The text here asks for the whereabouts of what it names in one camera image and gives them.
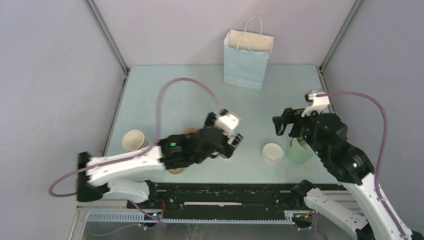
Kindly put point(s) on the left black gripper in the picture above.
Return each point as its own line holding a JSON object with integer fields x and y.
{"x": 225, "y": 149}

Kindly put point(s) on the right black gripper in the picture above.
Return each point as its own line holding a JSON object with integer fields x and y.
{"x": 289, "y": 115}

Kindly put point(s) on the stack of white lids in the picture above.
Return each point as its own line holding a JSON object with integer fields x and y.
{"x": 272, "y": 153}

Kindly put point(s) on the stack of paper cups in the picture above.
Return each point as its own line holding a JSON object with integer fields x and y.
{"x": 135, "y": 140}

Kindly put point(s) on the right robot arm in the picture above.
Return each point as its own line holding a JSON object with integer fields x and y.
{"x": 353, "y": 169}

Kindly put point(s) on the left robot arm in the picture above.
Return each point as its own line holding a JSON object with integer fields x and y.
{"x": 103, "y": 177}

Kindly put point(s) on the green cylindrical container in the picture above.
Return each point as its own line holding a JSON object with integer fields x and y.
{"x": 298, "y": 151}

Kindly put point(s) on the brown pulp cup carrier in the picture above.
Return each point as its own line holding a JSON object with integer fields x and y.
{"x": 176, "y": 171}

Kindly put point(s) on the light blue paper bag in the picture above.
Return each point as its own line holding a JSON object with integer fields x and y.
{"x": 246, "y": 56}

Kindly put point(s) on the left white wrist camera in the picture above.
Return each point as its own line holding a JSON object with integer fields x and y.
{"x": 226, "y": 120}

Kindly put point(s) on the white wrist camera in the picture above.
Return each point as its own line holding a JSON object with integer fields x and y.
{"x": 317, "y": 101}
{"x": 226, "y": 120}

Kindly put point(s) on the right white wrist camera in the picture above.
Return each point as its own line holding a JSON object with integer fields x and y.
{"x": 317, "y": 101}

